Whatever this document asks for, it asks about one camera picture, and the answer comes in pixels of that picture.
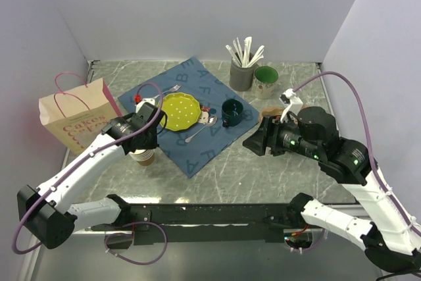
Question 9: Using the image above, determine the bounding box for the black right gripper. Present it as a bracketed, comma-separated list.
[240, 113, 320, 158]

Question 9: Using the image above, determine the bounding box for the brown pulp cup carrier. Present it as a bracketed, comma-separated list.
[258, 107, 285, 126]

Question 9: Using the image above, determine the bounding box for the kraft paper cakes bag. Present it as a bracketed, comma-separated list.
[39, 78, 122, 155]

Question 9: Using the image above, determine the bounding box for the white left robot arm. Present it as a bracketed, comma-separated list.
[17, 105, 167, 249]

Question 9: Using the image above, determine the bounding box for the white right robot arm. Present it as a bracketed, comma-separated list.
[243, 107, 420, 274]

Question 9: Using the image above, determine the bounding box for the stack of paper cups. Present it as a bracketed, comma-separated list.
[129, 149, 155, 166]

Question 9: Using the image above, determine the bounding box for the dark green mug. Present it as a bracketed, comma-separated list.
[222, 99, 243, 128]

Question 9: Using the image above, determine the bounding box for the blue letter print cloth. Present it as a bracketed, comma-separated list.
[118, 57, 259, 178]

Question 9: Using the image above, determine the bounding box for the yellow dotted plate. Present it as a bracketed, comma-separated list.
[160, 92, 201, 132]

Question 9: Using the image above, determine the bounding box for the green inside ceramic mug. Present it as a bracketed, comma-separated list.
[251, 66, 279, 99]

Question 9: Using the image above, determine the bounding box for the grey straw holder cup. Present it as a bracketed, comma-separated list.
[229, 60, 259, 91]

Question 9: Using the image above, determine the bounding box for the silver fork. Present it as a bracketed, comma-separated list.
[153, 84, 181, 99]

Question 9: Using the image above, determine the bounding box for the white wrapped straws bundle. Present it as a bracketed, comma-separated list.
[225, 36, 265, 68]

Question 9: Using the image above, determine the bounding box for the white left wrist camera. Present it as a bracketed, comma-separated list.
[135, 95, 158, 113]

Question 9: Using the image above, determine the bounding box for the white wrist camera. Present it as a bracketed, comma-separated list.
[279, 88, 303, 122]
[135, 95, 158, 113]

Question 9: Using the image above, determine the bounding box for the silver cartoon handle spoon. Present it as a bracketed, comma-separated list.
[184, 115, 218, 143]

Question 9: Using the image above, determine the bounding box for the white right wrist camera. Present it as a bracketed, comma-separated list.
[279, 88, 303, 122]

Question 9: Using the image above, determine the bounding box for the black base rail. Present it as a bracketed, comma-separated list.
[90, 193, 326, 245]

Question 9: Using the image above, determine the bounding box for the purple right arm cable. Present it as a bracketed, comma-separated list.
[292, 70, 421, 232]

